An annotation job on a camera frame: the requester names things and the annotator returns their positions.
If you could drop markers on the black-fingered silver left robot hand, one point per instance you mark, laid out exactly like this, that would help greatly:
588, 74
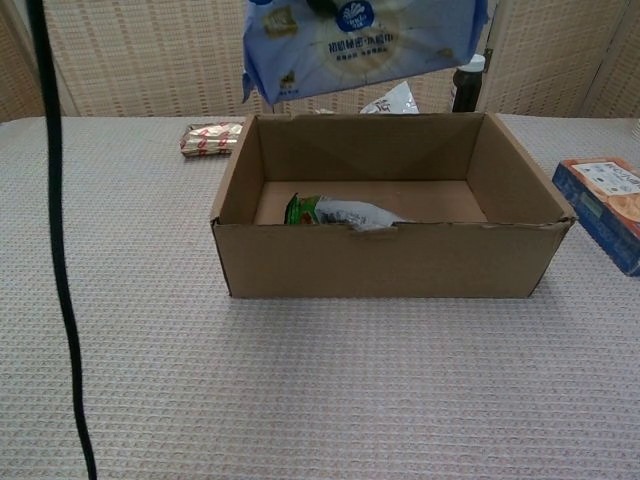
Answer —
322, 6

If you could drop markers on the red white small packet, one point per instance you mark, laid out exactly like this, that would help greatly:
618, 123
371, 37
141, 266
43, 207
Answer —
210, 141

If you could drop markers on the beige woven tablecloth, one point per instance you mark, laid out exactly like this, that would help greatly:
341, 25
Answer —
320, 380

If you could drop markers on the white crumpled snack bag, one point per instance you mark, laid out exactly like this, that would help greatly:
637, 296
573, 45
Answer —
395, 102

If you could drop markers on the orange and blue biscuit box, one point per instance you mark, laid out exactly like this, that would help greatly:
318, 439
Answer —
607, 210

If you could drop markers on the blue white tissue pack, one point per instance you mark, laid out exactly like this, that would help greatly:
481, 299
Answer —
360, 45

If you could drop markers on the open cardboard box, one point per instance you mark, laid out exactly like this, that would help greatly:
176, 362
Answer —
380, 260

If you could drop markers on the green snack bag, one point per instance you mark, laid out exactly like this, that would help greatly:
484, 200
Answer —
345, 214

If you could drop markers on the dark bottle with white cap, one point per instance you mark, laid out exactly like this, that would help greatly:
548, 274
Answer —
466, 92

